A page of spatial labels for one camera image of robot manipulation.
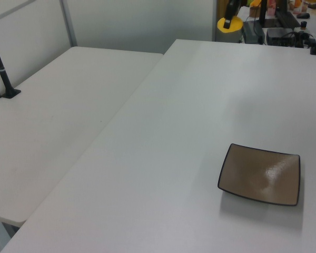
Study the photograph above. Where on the black camera stand pole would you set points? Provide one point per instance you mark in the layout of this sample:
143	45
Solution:
2	76

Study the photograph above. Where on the black computer mouse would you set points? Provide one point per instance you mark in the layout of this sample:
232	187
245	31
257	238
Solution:
303	15

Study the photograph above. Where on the black monitor stand pole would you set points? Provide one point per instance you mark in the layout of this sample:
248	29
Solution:
263	13

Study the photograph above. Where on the emergency stop button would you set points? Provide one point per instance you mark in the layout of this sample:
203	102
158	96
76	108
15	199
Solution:
304	25

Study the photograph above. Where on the grey flat box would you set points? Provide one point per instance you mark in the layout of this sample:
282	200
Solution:
252	33

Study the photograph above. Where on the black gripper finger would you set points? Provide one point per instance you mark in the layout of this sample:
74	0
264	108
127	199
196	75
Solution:
231	13

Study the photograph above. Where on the brown square ceramic plate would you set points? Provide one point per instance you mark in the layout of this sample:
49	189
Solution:
252	171

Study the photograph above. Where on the black electronics box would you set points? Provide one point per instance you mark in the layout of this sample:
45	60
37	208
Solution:
277	33

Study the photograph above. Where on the black flat monitor base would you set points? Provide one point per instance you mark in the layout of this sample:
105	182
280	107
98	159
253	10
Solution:
287	19

